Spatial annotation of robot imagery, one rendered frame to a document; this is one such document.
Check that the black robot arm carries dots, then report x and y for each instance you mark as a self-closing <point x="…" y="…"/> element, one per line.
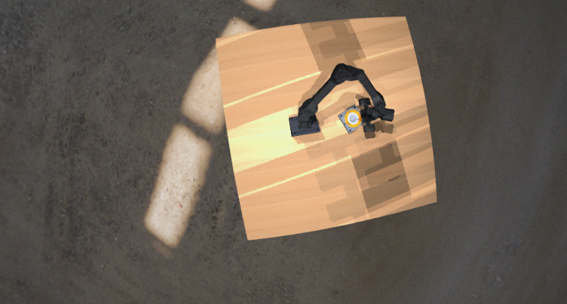
<point x="340" y="74"/>

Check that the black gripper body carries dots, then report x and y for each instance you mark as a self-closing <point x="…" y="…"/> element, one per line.
<point x="370" y="127"/>

